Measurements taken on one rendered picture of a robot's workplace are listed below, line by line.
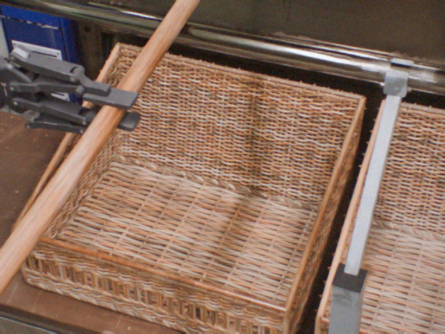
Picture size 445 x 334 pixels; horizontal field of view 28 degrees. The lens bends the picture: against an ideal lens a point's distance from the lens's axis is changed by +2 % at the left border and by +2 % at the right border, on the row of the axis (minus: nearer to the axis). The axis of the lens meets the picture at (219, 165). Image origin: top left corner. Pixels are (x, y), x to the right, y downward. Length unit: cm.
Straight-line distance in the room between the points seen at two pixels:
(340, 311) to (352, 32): 61
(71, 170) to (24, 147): 102
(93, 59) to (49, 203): 100
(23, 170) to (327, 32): 77
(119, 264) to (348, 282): 50
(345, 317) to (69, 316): 62
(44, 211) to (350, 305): 49
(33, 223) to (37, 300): 75
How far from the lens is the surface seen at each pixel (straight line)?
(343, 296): 132
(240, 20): 180
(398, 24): 173
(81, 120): 126
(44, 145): 214
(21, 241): 105
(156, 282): 164
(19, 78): 126
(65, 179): 112
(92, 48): 204
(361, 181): 168
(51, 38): 203
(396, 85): 132
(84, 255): 167
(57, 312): 179
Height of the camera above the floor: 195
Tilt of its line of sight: 43 degrees down
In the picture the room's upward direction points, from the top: 2 degrees counter-clockwise
